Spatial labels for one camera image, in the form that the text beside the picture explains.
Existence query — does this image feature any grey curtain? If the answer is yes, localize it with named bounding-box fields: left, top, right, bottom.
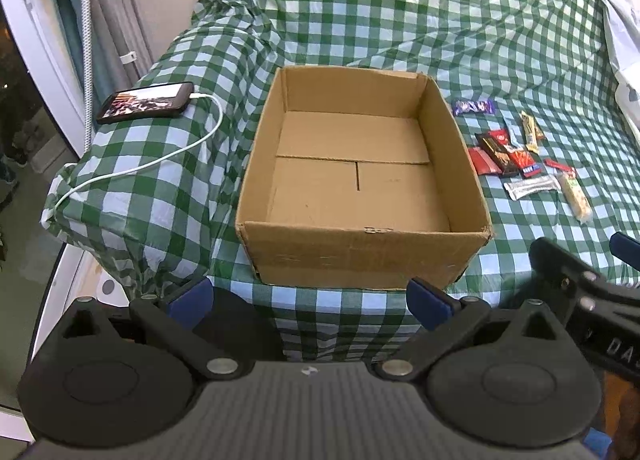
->
left=85, top=0, right=157, bottom=87

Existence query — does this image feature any red white striped packet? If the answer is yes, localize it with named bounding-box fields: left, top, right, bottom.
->
left=468, top=146, right=502, bottom=176

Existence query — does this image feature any white window frame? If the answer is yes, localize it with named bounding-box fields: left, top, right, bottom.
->
left=0, top=0, right=92, bottom=161

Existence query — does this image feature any teal curtain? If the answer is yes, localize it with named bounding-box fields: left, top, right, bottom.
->
left=44, top=0, right=87, bottom=108

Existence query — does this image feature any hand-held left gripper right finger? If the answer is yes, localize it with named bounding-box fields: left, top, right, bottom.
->
left=372, top=278, right=568, bottom=382

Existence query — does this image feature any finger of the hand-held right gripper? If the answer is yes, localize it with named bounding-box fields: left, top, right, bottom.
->
left=610, top=232, right=640, bottom=272
left=529, top=237, right=608, bottom=321

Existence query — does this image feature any dark brown snack packet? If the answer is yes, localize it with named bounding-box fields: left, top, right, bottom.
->
left=477, top=136, right=522, bottom=177

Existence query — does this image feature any cardboard box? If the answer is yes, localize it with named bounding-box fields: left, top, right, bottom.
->
left=235, top=65, right=494, bottom=291

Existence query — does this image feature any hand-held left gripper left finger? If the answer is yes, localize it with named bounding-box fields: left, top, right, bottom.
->
left=47, top=277, right=253, bottom=382

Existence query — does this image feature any clear nut packet green label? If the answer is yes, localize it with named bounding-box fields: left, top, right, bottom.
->
left=557, top=172, right=594, bottom=226

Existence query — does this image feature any white charging cable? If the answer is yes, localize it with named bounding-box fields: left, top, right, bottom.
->
left=54, top=92, right=225, bottom=212

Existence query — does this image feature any purple snack bar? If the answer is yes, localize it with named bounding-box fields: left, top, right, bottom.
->
left=452, top=99, right=496, bottom=116

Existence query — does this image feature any red packet with blue end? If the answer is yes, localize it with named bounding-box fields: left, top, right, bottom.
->
left=516, top=150, right=544, bottom=179

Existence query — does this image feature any white printed cloth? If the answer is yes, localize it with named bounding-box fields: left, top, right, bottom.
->
left=566, top=0, right=640, bottom=143

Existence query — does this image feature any black smartphone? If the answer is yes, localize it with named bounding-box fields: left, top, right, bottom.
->
left=95, top=82, right=195, bottom=125

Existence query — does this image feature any green white checked cloth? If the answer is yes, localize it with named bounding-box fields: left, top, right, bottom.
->
left=42, top=0, right=640, bottom=362

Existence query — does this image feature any yellow snack bar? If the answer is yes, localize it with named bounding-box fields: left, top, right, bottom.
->
left=519, top=110, right=544, bottom=154

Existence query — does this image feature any silver snack packet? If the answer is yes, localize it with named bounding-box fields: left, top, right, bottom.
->
left=503, top=175, right=562, bottom=201

